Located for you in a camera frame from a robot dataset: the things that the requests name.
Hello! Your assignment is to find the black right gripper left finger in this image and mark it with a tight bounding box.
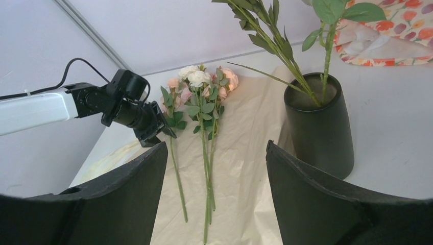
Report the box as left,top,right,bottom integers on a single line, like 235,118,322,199
1,142,168,244

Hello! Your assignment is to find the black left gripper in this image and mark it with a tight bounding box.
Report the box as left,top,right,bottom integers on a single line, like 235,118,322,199
101,69,177,148

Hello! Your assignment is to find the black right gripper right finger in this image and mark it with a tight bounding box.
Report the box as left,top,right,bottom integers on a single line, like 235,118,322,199
266,141,432,244

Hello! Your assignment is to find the pink white flower bouquet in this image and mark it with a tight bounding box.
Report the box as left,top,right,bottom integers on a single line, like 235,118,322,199
161,64,239,244

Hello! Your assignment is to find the orange wrapping paper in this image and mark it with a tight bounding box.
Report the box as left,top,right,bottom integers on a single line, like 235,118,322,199
81,66,298,245

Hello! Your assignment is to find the dark brown vase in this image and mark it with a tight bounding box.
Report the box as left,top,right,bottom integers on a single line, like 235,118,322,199
283,72,354,179

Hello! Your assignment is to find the peach rose flower stem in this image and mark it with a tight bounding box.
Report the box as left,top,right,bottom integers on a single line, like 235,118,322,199
217,0,324,107

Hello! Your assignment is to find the pink peony flower stem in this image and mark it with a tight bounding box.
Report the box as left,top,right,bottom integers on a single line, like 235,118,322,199
302,0,386,106

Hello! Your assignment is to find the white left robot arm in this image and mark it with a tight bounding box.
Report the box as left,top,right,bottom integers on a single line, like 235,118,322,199
1,69,177,148

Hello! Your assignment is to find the orange floral cloth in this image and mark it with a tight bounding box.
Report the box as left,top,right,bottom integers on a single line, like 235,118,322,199
334,1,432,66

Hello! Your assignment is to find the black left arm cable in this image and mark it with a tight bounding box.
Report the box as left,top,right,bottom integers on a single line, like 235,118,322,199
0,57,112,101

